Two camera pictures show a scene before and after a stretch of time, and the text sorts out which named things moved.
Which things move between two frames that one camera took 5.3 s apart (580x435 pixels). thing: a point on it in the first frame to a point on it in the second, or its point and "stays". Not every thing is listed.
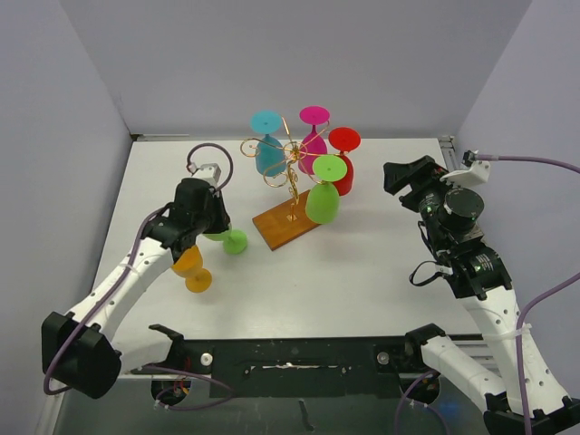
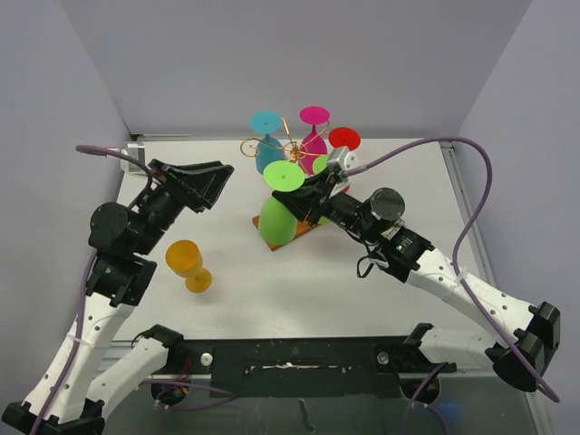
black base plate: x=294 y=369 stays
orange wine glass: x=189 y=265 stays
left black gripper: x=220 y=225 to x=194 y=185
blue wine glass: x=270 y=155 stays
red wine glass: x=344 y=140 stays
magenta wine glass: x=314 y=145 stays
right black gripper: x=421 y=175 to x=307 y=196
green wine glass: x=234 y=241 to x=276 y=225
